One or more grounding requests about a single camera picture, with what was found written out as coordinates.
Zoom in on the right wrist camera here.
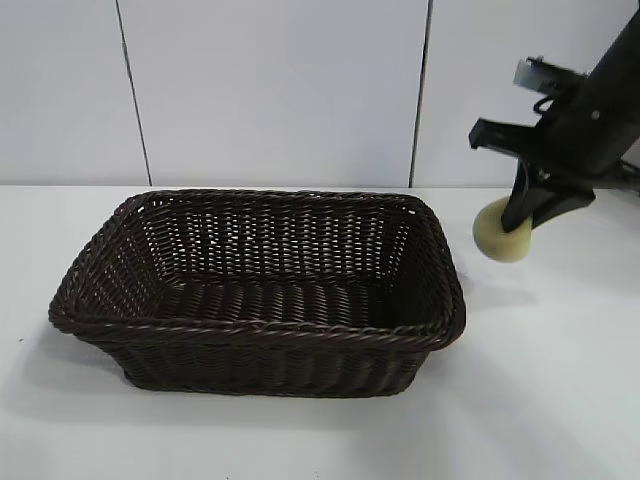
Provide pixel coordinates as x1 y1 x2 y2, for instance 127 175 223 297
513 56 587 96

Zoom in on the dark brown woven basket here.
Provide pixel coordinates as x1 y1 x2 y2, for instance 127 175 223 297
48 188 469 399

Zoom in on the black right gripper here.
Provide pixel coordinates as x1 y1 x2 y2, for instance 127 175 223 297
469 64 640 232

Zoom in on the pale yellow egg yolk pastry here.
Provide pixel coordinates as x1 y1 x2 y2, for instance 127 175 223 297
472 196 531 262

